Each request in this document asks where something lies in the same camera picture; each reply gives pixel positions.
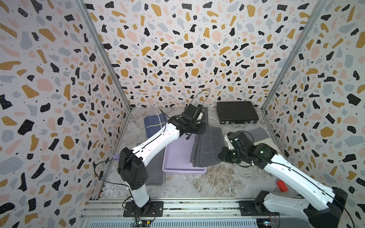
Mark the red block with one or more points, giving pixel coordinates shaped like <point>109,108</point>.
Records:
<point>282,186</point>

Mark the lilac plastic basket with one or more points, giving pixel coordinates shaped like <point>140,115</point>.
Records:
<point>177,158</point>

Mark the grey and cream pillowcase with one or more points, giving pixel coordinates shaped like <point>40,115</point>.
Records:
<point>259,135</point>

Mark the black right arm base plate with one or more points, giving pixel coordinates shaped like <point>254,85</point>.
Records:
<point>251,207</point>

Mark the navy blue striped pillowcase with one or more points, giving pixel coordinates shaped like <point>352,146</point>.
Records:
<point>153,124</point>

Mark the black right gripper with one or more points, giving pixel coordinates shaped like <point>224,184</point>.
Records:
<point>224,157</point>

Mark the black hard briefcase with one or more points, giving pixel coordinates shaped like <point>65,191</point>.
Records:
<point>238,112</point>

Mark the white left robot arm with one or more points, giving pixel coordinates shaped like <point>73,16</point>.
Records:
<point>132,162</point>

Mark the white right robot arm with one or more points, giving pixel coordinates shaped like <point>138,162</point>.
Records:
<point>319,205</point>

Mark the grey passion pillowcase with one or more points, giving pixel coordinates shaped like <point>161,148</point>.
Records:
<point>156,175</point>

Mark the dark grey checked pillowcase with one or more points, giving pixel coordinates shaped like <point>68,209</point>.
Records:
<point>207,147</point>

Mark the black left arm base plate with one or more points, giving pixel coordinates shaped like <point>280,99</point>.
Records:
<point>151,209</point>

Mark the green circuit board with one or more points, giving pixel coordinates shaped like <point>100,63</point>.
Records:
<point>142,223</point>

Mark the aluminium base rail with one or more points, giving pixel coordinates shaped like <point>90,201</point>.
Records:
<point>184,213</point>

